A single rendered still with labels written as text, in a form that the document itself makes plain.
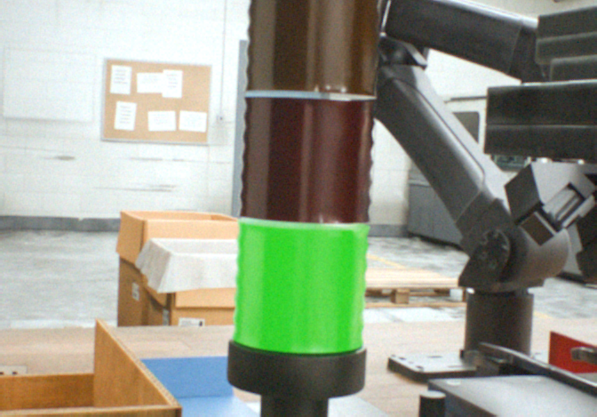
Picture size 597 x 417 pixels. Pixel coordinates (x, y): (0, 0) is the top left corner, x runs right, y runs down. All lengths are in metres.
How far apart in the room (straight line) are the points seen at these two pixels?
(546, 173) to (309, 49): 0.56
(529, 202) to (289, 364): 0.56
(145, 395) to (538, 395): 0.22
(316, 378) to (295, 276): 0.03
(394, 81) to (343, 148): 0.75
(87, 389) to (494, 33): 0.48
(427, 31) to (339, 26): 0.73
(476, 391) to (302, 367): 0.26
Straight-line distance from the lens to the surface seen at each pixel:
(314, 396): 0.28
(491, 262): 0.93
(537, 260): 0.93
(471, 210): 0.95
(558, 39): 0.56
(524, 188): 0.82
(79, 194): 11.33
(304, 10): 0.27
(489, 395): 0.53
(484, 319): 0.95
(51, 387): 0.77
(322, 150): 0.27
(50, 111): 11.28
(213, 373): 0.74
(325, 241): 0.27
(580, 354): 0.68
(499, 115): 0.53
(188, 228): 4.58
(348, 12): 0.28
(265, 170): 0.28
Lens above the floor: 1.11
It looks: 3 degrees down
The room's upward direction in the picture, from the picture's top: 3 degrees clockwise
